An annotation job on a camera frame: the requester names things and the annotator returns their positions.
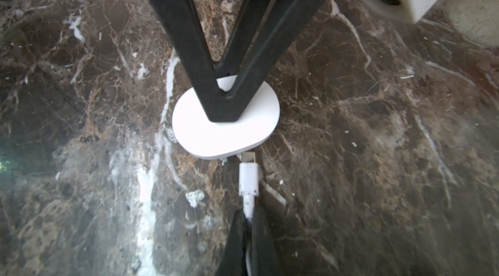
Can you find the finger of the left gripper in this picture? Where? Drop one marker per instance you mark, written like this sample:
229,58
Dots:
227,47

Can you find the white earbud case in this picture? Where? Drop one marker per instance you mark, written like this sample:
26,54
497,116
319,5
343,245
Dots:
209,140

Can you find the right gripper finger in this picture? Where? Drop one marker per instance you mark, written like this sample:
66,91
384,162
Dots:
250,249

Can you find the clear jar with rice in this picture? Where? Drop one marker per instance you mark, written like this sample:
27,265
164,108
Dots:
477,20

